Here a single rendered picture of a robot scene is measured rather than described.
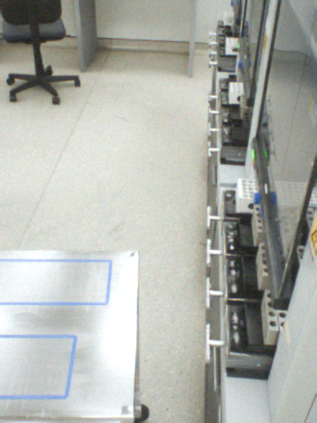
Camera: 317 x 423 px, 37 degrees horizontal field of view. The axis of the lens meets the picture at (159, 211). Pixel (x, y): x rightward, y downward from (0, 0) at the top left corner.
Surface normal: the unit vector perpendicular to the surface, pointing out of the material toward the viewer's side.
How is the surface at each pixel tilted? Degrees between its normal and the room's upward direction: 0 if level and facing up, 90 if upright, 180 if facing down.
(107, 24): 90
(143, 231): 0
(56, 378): 0
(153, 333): 0
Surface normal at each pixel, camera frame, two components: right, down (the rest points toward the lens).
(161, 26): -0.08, 0.62
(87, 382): 0.02, -0.78
